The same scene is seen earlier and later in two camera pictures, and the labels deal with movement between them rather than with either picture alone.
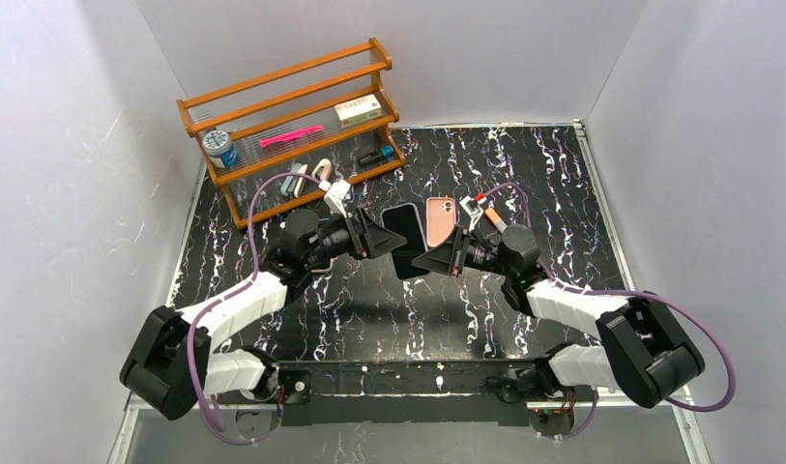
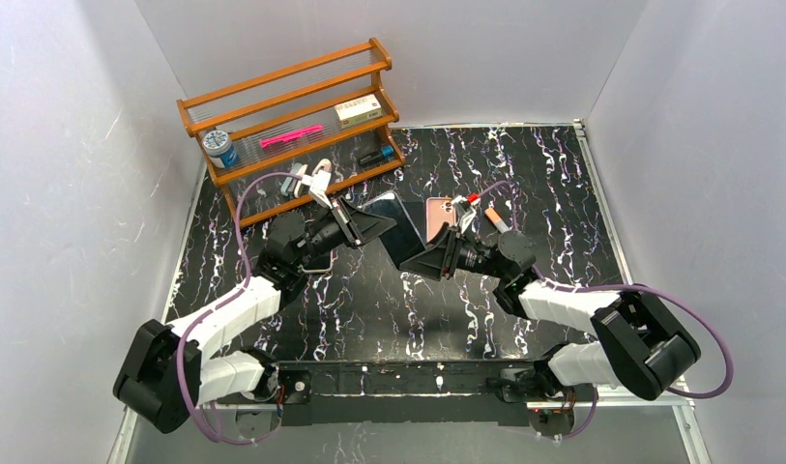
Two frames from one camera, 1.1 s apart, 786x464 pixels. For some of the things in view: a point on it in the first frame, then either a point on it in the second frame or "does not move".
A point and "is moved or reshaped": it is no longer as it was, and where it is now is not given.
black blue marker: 381,156 does not move
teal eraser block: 285,186 does not move
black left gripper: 359,235 to 351,224
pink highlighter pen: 264,142 does not move
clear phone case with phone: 404,220 is moved or reshaped
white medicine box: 359,111 does not move
